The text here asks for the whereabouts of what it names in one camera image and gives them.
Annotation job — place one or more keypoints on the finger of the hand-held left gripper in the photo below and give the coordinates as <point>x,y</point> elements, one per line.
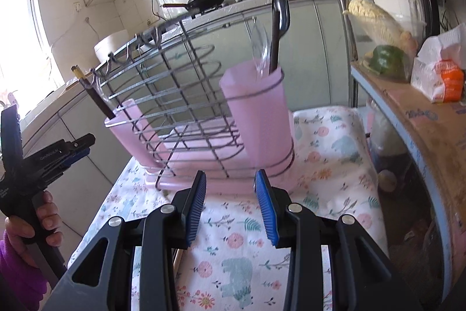
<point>83,141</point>
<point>54,170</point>

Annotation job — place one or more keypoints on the window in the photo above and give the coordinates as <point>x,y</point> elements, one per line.
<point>22,41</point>

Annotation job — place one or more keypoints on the clear bag of vegetables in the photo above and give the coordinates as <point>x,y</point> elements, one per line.
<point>415,26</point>

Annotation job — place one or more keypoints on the pink plastic utensil cup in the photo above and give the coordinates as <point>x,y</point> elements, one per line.
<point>262,129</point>
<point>123,130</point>

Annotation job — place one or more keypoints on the white rice cooker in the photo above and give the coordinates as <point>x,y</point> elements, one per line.
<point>109,48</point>

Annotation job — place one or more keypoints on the pink plastic drip tray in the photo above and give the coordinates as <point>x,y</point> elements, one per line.
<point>233,188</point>

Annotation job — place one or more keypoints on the clear plastic spoon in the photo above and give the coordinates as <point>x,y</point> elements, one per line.
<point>260,52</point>

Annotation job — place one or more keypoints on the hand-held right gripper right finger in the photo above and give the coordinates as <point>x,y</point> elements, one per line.
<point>267,214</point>

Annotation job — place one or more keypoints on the napa cabbage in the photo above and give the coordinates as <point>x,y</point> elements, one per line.
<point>371,17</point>

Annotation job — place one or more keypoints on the gas stove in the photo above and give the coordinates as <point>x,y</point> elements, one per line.
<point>214,8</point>

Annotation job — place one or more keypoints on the orange tissue pack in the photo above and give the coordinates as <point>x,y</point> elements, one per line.
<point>442,77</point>

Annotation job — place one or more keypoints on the round pale onion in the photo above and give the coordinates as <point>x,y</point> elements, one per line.
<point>387,180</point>

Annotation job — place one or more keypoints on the green bell pepper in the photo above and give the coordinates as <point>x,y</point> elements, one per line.
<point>387,61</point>

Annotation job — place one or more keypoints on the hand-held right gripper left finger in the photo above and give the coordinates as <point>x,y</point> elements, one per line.
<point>194,210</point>

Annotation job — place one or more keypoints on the cardboard shelf liner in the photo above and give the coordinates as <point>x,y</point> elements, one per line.
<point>437,136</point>

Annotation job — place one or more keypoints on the brown gold-tipped chopstick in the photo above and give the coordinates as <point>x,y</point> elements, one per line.
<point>77,72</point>
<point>99,100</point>

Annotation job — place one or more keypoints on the person's left hand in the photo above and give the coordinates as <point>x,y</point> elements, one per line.
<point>22,229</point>

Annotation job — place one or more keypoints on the metal shelf rack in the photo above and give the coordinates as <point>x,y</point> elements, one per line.
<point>340,5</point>

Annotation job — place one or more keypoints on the floral printed cloth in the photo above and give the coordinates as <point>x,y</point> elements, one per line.
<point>236,241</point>

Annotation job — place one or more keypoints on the clear plastic bottle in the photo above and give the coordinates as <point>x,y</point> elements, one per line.
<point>386,136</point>

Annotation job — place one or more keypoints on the black plastic spoon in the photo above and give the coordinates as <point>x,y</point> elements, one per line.
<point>273,52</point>

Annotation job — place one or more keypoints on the black blender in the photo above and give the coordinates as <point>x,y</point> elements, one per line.
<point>424,1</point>

